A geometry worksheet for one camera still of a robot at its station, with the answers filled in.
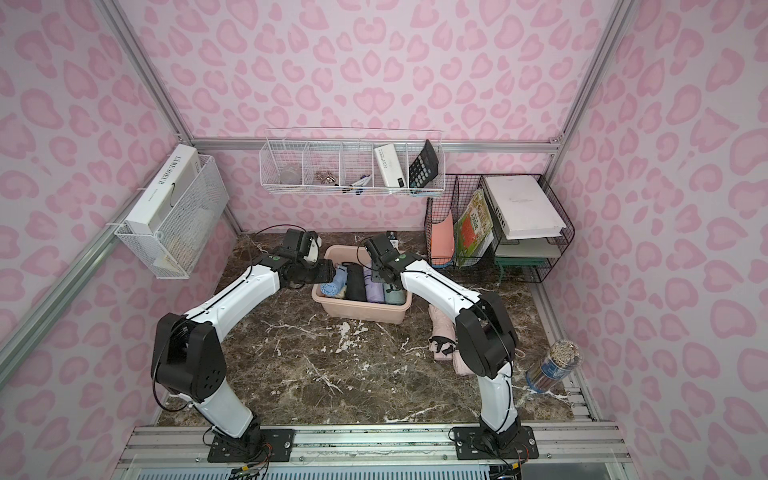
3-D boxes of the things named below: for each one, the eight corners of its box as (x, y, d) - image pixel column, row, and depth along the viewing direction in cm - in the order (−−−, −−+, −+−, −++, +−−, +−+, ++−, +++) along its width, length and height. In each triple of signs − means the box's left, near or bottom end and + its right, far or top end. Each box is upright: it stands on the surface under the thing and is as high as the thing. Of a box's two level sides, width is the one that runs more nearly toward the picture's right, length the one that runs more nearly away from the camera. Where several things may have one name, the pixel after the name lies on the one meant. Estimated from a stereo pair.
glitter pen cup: (527, 393, 83) (557, 368, 68) (521, 369, 87) (547, 340, 72) (553, 393, 83) (588, 368, 68) (545, 369, 87) (577, 340, 72)
